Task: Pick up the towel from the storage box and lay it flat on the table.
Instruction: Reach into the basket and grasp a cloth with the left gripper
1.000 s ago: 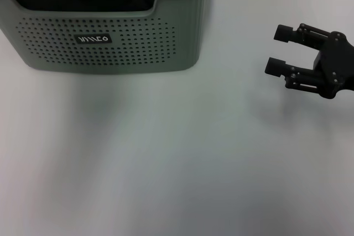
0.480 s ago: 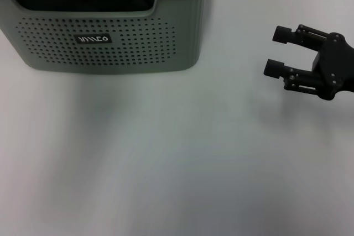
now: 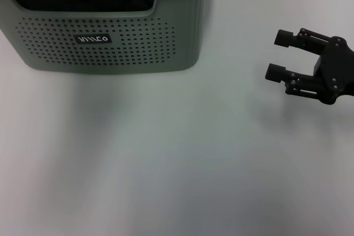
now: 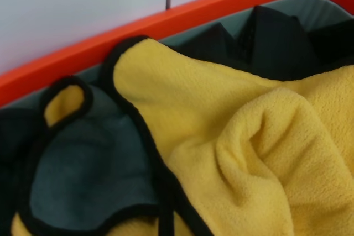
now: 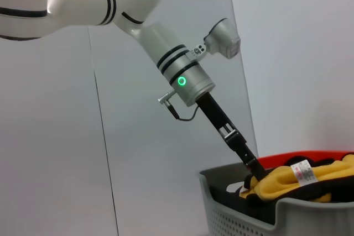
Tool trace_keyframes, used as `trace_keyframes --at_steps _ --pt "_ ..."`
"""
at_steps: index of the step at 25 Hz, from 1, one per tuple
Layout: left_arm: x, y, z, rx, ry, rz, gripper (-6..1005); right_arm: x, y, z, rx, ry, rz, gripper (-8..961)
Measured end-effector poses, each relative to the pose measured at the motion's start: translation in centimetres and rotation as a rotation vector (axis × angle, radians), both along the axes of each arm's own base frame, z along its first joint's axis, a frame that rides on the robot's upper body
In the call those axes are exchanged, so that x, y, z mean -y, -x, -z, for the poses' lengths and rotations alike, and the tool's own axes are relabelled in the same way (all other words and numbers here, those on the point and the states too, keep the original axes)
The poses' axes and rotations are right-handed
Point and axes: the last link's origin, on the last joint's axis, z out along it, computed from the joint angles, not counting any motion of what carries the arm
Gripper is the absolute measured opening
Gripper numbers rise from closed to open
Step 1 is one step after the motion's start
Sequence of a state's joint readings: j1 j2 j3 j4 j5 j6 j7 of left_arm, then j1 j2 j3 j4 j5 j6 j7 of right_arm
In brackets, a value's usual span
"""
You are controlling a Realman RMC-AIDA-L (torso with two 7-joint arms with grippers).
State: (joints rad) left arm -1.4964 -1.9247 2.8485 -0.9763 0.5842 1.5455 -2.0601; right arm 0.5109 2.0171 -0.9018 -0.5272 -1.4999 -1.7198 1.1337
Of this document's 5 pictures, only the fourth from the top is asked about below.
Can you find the orange plastic basket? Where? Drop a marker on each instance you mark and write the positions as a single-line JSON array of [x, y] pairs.
[[193, 15]]

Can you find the grey-green perforated storage box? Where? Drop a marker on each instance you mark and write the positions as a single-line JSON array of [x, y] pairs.
[[304, 6]]

